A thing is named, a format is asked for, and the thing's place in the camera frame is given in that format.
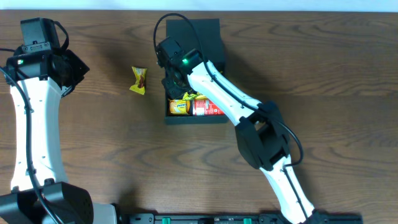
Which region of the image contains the yellow orange snack packet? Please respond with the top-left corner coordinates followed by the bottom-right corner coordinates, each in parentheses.
top-left (182, 92), bottom-right (207, 101)

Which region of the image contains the orange biscuit packet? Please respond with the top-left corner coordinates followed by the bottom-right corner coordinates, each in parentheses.
top-left (169, 100), bottom-right (190, 116)

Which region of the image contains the red chips can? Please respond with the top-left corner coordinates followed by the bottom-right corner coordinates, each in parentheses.
top-left (192, 100), bottom-right (224, 116)

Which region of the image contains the yellow-green chocolate snack packet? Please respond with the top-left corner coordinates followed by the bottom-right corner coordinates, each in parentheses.
top-left (129, 67), bottom-right (147, 95)

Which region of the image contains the dark green box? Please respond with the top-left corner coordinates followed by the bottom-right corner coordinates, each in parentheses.
top-left (164, 19), bottom-right (228, 125)

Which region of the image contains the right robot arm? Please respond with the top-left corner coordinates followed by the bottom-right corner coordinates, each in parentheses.
top-left (154, 37), bottom-right (315, 223)

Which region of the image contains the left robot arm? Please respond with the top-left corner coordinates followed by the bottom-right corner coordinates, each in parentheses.
top-left (1, 17), bottom-right (119, 224)

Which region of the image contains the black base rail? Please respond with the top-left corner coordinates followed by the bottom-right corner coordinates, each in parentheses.
top-left (118, 212), bottom-right (363, 224)

